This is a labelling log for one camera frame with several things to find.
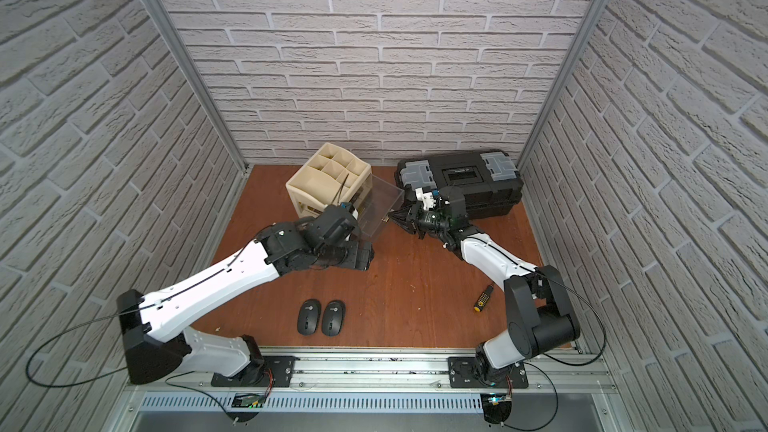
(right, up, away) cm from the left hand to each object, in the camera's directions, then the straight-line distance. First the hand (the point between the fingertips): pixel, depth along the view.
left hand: (365, 249), depth 72 cm
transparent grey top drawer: (0, +10, +28) cm, 30 cm away
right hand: (+7, +8, +9) cm, 13 cm away
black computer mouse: (-17, -21, +9) cm, 28 cm away
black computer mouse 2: (-10, -21, +9) cm, 25 cm away
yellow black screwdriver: (+33, -17, +13) cm, 39 cm away
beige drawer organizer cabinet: (-11, +19, +9) cm, 23 cm away
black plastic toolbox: (+38, +19, +22) cm, 48 cm away
